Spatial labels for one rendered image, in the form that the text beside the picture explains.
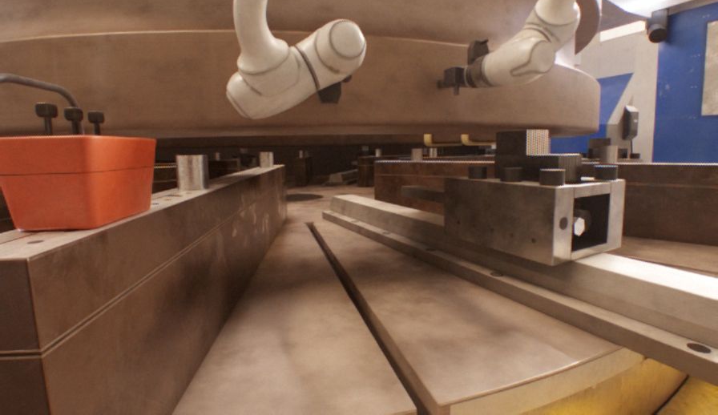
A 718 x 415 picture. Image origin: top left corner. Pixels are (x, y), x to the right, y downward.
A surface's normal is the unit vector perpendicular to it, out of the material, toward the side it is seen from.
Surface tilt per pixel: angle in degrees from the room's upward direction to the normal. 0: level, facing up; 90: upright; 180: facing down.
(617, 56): 90
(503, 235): 90
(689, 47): 90
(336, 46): 94
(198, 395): 0
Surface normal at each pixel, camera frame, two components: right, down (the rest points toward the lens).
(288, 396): -0.02, -0.99
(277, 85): 0.43, 0.58
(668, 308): -0.85, -0.25
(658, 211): -0.65, 0.10
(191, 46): 0.08, 0.11
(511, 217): -0.89, 0.07
